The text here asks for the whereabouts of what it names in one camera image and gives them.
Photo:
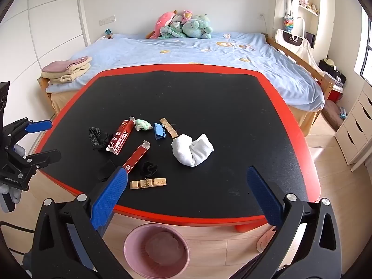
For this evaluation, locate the blue plastic clip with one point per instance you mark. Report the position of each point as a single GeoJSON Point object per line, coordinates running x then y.
{"type": "Point", "coordinates": [159, 131]}

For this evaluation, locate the black bag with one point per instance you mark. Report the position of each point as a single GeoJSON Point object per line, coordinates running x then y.
{"type": "Point", "coordinates": [331, 72]}

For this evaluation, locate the bed with blue sheet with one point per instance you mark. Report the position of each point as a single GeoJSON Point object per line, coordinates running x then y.
{"type": "Point", "coordinates": [327, 81]}

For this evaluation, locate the folded towels stack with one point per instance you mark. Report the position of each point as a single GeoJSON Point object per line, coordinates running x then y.
{"type": "Point", "coordinates": [69, 76]}

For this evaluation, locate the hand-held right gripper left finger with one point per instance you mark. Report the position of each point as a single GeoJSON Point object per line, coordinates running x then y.
{"type": "Point", "coordinates": [110, 193]}

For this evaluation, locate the green bear plush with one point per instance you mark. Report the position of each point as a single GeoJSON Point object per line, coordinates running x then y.
{"type": "Point", "coordinates": [194, 27]}

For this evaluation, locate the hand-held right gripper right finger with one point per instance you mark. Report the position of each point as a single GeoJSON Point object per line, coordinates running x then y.
{"type": "Point", "coordinates": [263, 194]}

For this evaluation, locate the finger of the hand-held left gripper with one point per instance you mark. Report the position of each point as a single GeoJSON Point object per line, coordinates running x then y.
{"type": "Point", "coordinates": [39, 125]}
{"type": "Point", "coordinates": [46, 157]}

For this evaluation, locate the white sock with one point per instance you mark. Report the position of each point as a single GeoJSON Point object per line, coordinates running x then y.
{"type": "Point", "coordinates": [193, 151]}

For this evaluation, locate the wooden clip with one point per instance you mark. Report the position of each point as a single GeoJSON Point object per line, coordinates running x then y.
{"type": "Point", "coordinates": [151, 183]}
{"type": "Point", "coordinates": [170, 129]}

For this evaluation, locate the black chair frame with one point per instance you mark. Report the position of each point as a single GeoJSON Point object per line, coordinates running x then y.
{"type": "Point", "coordinates": [13, 227]}

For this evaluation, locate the small pink plush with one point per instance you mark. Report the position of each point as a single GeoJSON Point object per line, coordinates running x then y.
{"type": "Point", "coordinates": [188, 14]}

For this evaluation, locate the white drawer cabinet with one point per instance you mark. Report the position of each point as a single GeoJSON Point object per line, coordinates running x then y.
{"type": "Point", "coordinates": [351, 133]}

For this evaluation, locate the white tote bag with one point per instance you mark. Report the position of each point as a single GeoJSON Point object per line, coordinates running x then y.
{"type": "Point", "coordinates": [290, 38]}

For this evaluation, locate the pink dolphin plush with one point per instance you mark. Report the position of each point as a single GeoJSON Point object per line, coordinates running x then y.
{"type": "Point", "coordinates": [165, 20]}

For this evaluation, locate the wide red paper box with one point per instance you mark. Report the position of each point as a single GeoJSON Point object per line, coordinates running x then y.
{"type": "Point", "coordinates": [120, 138]}

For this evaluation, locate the white draped cloth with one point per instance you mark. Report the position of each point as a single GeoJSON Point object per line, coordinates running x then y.
{"type": "Point", "coordinates": [308, 56]}

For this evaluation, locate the pink white slipper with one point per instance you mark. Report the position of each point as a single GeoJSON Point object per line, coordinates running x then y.
{"type": "Point", "coordinates": [266, 239]}

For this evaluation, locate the narrow red paper box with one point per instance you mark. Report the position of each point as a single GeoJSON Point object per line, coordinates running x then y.
{"type": "Point", "coordinates": [136, 158]}

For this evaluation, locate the pink trash bin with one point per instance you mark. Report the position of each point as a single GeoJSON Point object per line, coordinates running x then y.
{"type": "Point", "coordinates": [136, 255]}

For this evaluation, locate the small white figurine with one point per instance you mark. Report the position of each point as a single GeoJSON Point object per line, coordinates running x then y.
{"type": "Point", "coordinates": [303, 1]}

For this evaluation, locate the cream hat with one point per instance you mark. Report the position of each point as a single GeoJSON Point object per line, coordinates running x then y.
{"type": "Point", "coordinates": [330, 62]}

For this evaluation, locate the small blue floor items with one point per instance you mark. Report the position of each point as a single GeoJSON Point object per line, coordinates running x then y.
{"type": "Point", "coordinates": [343, 113]}

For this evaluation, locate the pink folded towel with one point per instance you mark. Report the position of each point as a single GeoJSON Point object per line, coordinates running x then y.
{"type": "Point", "coordinates": [58, 66]}

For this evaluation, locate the small green white plush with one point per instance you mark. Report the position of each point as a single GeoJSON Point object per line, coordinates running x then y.
{"type": "Point", "coordinates": [142, 125]}

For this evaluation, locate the striped green plush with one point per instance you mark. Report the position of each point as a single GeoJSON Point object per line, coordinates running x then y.
{"type": "Point", "coordinates": [171, 31]}

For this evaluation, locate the black flat box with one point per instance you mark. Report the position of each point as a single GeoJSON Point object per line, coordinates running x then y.
{"type": "Point", "coordinates": [310, 40]}

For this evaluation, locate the rainbow bag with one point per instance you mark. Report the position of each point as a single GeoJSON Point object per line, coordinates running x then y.
{"type": "Point", "coordinates": [288, 24]}

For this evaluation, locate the small beige figurine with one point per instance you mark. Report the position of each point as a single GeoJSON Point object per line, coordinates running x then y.
{"type": "Point", "coordinates": [313, 7]}

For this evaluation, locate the person's left hand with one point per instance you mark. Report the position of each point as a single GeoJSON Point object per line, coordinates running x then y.
{"type": "Point", "coordinates": [14, 194]}

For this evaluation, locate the black mesh cloth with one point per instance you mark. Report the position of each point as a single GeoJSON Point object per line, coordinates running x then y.
{"type": "Point", "coordinates": [96, 138]}

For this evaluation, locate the white wall switch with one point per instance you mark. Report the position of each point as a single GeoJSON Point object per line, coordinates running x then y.
{"type": "Point", "coordinates": [106, 20]}

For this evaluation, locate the small blue holder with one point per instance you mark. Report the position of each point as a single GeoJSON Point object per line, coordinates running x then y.
{"type": "Point", "coordinates": [108, 32]}

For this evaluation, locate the window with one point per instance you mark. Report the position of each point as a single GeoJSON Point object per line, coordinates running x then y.
{"type": "Point", "coordinates": [366, 49]}

